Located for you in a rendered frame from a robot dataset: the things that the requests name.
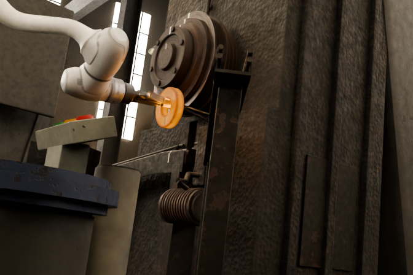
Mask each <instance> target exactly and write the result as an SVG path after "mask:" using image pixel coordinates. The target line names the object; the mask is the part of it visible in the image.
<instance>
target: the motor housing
mask: <svg viewBox="0 0 413 275"><path fill-rule="evenodd" d="M203 193H204V188H189V189H188V190H184V189H183V188H172V189H169V190H167V191H166V192H165V193H163V195H162V196H161V197H160V199H159V205H158V208H159V214H160V216H161V217H162V218H163V219H164V220H165V221H166V222H168V223H162V224H161V229H160V238H159V246H158V251H157V260H156V266H155V274H154V275H190V273H191V264H192V254H193V248H194V238H195V227H193V226H198V227H199V226H200V218H201V213H202V203H203ZM188 225H191V226H188Z"/></svg>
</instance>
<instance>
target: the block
mask: <svg viewBox="0 0 413 275"><path fill-rule="evenodd" d="M207 129H208V126H202V127H200V128H199V135H198V140H197V150H196V156H195V165H194V172H197V173H198V174H199V176H198V178H194V177H193V180H192V184H193V186H195V187H201V188H204V187H205V177H206V171H207V166H204V165H203V160H204V154H205V146H206V139H207Z"/></svg>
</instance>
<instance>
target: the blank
mask: <svg viewBox="0 0 413 275"><path fill-rule="evenodd" d="M160 95H162V96H165V98H167V99H169V100H170V102H171V106H170V111H169V112H168V107H163V106H160V105H159V106H158V105H156V109H155V117H156V120H157V123H158V124H159V126H161V127H163V128H173V127H175V126H176V125H177V124H178V122H179V121H180V119H181V116H182V114H183V109H184V96H183V94H182V92H181V90H179V89H177V88H173V87H168V88H166V89H164V91H163V92H162V93H161V94H160Z"/></svg>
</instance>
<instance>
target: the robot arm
mask: <svg viewBox="0 0 413 275"><path fill-rule="evenodd" d="M0 23H2V24H3V25H5V26H7V27H9V28H12V29H15V30H17V31H23V32H27V33H44V34H62V35H66V36H69V37H72V38H73V39H75V40H76V41H77V42H78V44H79V45H80V48H81V54H82V56H83V57H84V60H85V63H84V64H83V65H81V66H80V67H73V68H68V69H65V70H64V72H63V75H62V78H61V88H62V90H63V91H64V92H65V93H66V94H68V95H70V96H73V97H75V98H79V99H83V100H86V101H93V102H97V101H102V102H105V103H111V104H112V103H113V104H119V103H121V104H130V103H140V104H147V105H152V106H156V105H158V106H159V105H160V106H163V107H169V108H170V106H171V102H170V100H169V99H167V98H165V96H162V95H158V94H155V93H152V92H150V91H148V90H146V92H144V91H142V90H137V91H136V90H135V88H134V86H133V85H132V84H130V83H125V82H124V81H123V80H121V79H116V78H113V76H114V74H115V73H116V72H117V71H118V70H119V68H120V67H121V65H122V63H123V62H124V59H125V57H126V56H127V52H128V48H129V39H128V37H127V35H126V33H125V32H124V31H122V30H121V29H120V28H116V27H109V28H105V29H104V30H101V29H97V30H94V29H91V28H89V27H87V26H85V25H83V24H82V23H79V22H78V21H75V20H71V19H67V18H59V17H48V16H41V15H30V14H24V13H21V12H19V11H17V10H15V9H14V8H13V7H12V6H11V5H10V4H9V3H8V2H7V1H6V0H0Z"/></svg>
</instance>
